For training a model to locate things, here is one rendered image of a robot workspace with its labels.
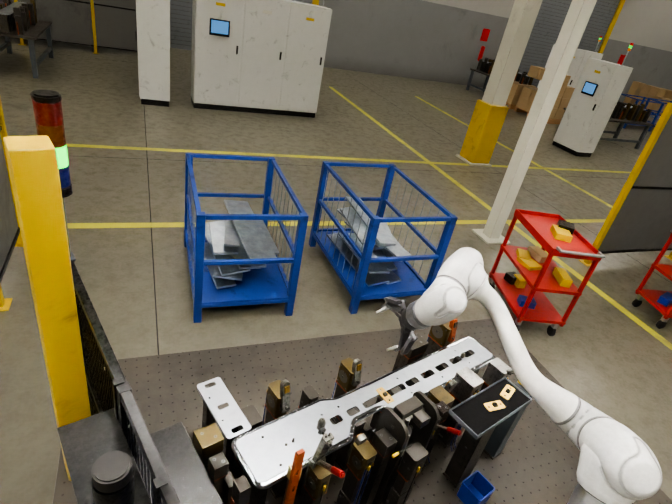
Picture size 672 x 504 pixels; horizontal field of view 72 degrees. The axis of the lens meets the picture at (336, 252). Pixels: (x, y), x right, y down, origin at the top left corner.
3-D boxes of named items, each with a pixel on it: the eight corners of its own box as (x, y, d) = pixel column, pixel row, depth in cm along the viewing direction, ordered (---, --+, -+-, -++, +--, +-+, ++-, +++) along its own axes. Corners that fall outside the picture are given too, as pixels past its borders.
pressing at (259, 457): (465, 333, 248) (466, 331, 247) (499, 360, 234) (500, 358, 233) (227, 441, 167) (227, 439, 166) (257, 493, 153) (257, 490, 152)
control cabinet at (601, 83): (549, 144, 1124) (596, 35, 1001) (565, 145, 1145) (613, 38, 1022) (574, 156, 1062) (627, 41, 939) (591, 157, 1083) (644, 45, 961)
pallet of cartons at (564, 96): (561, 124, 1375) (581, 77, 1308) (542, 123, 1341) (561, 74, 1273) (532, 112, 1466) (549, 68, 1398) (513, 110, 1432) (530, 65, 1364)
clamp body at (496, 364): (473, 407, 242) (497, 357, 224) (491, 424, 235) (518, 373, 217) (464, 413, 238) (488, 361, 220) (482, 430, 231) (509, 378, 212)
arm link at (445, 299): (432, 335, 139) (450, 304, 145) (464, 324, 125) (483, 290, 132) (406, 312, 138) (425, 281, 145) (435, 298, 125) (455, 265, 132)
